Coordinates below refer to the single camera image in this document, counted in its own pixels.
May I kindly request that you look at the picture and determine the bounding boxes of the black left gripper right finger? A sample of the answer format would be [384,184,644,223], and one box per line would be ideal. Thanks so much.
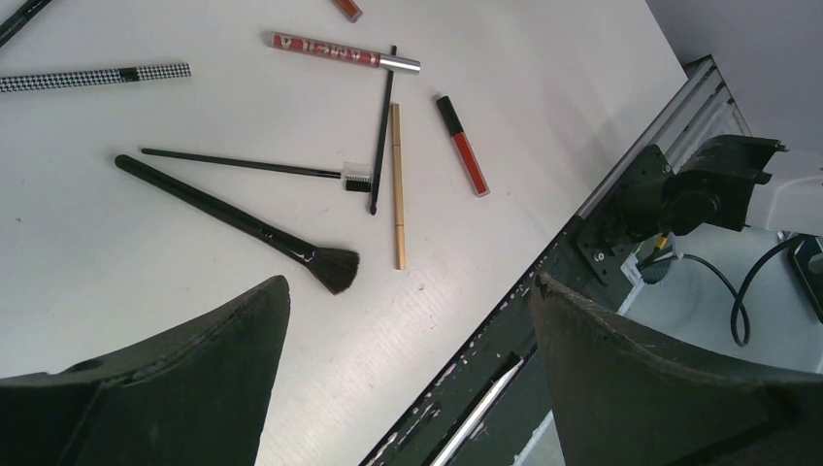
[529,274,822,465]

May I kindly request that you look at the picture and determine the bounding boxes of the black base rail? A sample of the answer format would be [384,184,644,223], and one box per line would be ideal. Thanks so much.
[359,142,676,466]

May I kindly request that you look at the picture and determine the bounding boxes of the gold slim pencil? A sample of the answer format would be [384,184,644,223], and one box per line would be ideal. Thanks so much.
[390,103,407,270]

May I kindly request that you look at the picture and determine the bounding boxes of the red glitter lip gloss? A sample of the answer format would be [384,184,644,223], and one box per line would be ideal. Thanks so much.
[270,32,421,75]

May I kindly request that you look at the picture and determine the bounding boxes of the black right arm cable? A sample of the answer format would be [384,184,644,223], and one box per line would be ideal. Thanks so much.
[642,234,814,349]

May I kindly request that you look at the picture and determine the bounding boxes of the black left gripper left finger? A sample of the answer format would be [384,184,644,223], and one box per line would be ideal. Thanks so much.
[1,276,291,465]

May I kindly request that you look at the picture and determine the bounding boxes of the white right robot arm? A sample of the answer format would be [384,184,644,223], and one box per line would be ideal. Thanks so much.
[660,135,822,236]

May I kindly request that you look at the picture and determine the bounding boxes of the checkered eyeliner pencil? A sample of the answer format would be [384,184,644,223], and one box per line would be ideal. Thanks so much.
[1,62,191,93]

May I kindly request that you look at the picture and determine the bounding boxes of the red black liquid lipstick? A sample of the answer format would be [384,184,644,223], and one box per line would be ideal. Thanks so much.
[435,95,490,197]

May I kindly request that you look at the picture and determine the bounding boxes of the thin black angled brush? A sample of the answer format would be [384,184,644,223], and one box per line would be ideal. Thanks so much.
[141,148,373,193]

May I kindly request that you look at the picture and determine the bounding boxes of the black slim liner brush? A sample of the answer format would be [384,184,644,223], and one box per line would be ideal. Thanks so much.
[369,71,394,216]

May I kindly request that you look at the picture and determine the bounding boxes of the large black powder brush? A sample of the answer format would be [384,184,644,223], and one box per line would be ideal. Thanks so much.
[115,154,360,295]

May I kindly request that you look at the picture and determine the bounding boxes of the orange-red lip gloss tube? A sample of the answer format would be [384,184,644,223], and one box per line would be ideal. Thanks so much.
[333,0,363,23]

